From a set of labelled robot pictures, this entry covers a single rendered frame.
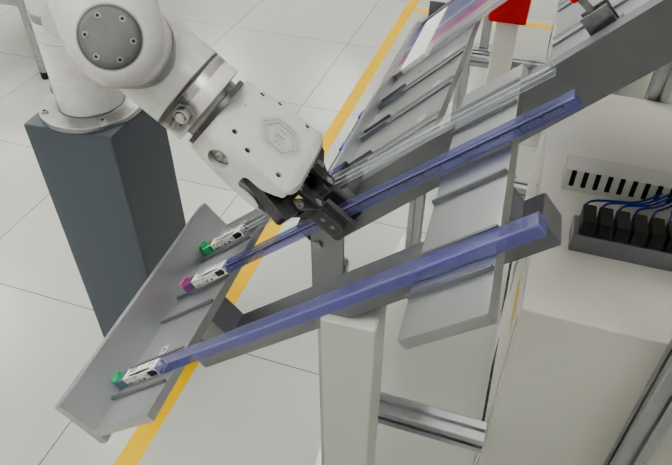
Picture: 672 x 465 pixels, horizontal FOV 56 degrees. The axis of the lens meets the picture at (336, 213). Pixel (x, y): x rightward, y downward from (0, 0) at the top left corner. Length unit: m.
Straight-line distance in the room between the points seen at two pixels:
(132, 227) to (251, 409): 0.54
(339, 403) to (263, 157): 0.34
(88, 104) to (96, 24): 0.72
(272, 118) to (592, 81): 0.35
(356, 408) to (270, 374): 0.86
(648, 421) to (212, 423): 0.94
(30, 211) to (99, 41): 1.79
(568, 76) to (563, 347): 0.44
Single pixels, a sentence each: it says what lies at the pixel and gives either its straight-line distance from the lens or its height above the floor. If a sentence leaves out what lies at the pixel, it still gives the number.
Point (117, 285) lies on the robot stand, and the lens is 1.47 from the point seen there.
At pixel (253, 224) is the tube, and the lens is 0.79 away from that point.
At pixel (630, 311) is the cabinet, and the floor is 0.62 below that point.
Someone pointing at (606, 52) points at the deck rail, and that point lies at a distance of 0.72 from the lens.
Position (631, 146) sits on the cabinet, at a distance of 1.36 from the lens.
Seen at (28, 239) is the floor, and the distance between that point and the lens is 2.16.
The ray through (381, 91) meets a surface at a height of 0.73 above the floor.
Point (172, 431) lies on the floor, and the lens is 1.57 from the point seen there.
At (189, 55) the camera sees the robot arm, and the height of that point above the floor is 1.07.
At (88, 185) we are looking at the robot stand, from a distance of 1.29.
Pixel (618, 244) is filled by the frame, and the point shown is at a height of 0.65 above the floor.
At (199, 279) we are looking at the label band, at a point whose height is 0.77.
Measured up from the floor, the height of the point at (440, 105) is 0.85.
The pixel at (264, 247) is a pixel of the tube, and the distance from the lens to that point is 0.69.
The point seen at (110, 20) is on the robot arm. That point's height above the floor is 1.13.
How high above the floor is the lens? 1.31
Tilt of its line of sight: 40 degrees down
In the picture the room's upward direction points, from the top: straight up
